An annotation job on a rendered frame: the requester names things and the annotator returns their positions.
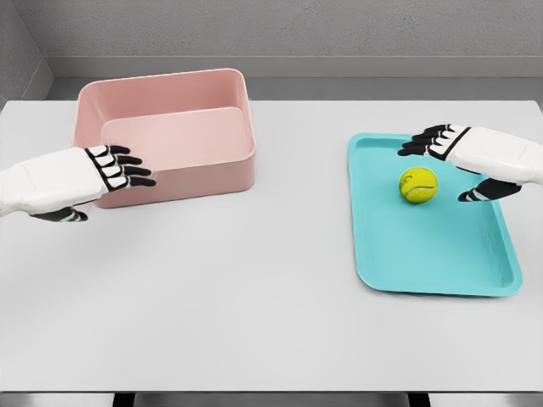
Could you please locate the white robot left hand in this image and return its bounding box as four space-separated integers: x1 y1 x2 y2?
21 144 157 223

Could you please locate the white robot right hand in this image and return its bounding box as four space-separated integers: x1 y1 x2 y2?
396 123 531 204

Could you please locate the yellow tennis ball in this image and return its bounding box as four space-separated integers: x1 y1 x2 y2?
398 165 439 204

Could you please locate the blue rectangular tray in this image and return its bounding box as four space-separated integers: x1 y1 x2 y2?
347 132 523 298

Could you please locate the pink rectangular basket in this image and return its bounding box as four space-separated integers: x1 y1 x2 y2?
70 67 257 209

